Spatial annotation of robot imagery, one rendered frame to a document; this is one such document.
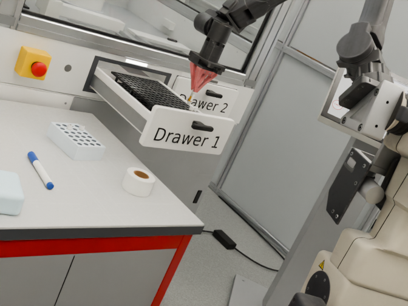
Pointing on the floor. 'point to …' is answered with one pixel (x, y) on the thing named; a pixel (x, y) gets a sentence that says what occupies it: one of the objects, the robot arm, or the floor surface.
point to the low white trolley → (84, 220)
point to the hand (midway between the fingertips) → (195, 88)
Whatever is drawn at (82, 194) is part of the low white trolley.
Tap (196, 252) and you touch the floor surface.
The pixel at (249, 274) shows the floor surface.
